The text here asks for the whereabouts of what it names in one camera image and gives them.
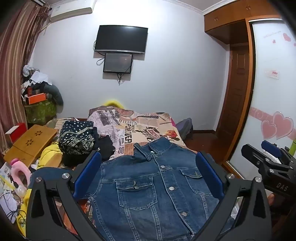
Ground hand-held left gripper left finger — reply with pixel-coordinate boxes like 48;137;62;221
25;151;102;241

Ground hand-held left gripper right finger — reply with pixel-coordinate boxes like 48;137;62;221
192;151;272;241

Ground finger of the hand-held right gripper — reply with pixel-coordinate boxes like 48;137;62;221
241;144;285;170
261;140;290;159

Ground blue denim jacket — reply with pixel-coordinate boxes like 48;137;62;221
79;137;234;241

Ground black folded cloth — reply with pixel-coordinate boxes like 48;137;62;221
62;134;116;168

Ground navy patterned folded cloth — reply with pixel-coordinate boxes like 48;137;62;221
58;120;99;158

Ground yellow cloth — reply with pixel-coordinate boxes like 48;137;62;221
18;142;63;233

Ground purple backpack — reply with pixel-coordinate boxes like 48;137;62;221
176;118;194;141

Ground brown wooden door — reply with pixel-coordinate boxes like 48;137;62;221
215;43;252;164

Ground wooden folding lap table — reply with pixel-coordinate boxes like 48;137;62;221
3;125;58;169

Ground newspaper print blanket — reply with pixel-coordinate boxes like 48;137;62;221
44;105;232;234

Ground pink bottle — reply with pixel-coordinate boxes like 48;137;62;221
10;158;32;186

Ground yellow pillow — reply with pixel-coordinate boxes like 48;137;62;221
103;100;125;109

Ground red box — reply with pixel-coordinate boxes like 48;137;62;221
5;122;28;143

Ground orange box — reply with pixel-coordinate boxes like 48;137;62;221
25;93;46;105

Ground pile of clutter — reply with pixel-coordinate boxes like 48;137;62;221
20;65;49;96

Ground striped brown curtain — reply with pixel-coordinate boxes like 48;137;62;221
0;2;53;151

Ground wooden overhead cabinet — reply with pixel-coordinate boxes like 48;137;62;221
203;0;283;45

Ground white air conditioner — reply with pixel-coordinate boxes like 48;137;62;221
30;0;97;24

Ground scattered papers and cables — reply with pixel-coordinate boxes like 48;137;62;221
0;162;29;224

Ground black television cable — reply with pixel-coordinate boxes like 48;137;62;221
93;40;106;67

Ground small wall-mounted monitor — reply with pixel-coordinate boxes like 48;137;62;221
103;53;134;74

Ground wall-mounted black television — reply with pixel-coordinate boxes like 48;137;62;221
94;25;149;55

